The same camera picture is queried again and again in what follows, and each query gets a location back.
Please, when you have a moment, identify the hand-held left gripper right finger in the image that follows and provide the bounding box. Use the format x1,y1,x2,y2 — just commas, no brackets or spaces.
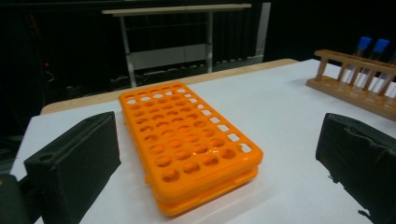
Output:
315,112,396,224

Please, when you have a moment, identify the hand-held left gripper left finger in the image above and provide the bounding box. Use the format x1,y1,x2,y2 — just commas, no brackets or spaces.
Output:
23,111,121,224

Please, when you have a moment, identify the wooden test tube rack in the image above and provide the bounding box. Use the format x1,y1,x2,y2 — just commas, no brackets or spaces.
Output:
305,49,396,122

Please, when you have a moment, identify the orange plastic test tube rack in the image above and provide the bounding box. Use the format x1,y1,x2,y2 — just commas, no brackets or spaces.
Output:
118,81,264,217

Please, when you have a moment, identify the white table cover sheet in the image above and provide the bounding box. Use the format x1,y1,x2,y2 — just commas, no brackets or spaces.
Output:
8,58,396,224

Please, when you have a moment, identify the white-framed background desk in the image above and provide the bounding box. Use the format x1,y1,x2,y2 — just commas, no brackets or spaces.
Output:
101,3,252,89

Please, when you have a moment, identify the white upright post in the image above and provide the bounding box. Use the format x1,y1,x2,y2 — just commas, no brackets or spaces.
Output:
255,2,272,63

